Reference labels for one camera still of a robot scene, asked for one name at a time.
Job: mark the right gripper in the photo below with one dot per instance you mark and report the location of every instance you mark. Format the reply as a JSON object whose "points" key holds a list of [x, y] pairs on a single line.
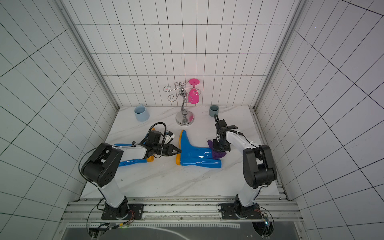
{"points": [[220, 144]]}

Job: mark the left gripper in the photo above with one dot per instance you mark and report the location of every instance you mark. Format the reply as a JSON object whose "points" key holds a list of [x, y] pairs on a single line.
{"points": [[170, 149]]}

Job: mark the purple cloth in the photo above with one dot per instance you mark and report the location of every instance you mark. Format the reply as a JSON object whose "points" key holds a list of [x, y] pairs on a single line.
{"points": [[215, 154]]}

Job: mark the blue rubber boot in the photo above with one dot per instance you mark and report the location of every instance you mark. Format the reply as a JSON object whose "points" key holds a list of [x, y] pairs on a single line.
{"points": [[135, 160], [195, 156]]}

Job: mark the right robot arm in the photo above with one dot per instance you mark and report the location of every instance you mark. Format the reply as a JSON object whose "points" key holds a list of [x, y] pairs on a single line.
{"points": [[259, 169]]}

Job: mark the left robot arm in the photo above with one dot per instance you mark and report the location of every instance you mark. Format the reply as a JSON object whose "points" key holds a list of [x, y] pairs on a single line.
{"points": [[101, 167]]}

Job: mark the chrome glass holder stand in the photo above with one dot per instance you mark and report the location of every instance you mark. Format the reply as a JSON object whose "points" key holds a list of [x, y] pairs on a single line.
{"points": [[184, 117]]}

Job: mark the grey-green mug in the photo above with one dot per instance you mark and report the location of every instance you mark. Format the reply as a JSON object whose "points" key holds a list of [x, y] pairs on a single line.
{"points": [[213, 110]]}

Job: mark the light blue mug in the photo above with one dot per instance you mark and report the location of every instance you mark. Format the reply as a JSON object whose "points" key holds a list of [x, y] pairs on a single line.
{"points": [[141, 113]]}

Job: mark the pink wine glass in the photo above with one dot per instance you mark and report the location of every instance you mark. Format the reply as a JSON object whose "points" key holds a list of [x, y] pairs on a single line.
{"points": [[194, 94]]}

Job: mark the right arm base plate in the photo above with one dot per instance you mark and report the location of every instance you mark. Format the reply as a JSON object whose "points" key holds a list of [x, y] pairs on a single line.
{"points": [[236, 211]]}

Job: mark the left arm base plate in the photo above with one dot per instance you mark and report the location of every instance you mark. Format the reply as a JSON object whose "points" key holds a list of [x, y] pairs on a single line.
{"points": [[124, 213]]}

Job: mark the aluminium mounting rail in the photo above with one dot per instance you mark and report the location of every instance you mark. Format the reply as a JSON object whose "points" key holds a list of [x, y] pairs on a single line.
{"points": [[215, 209]]}

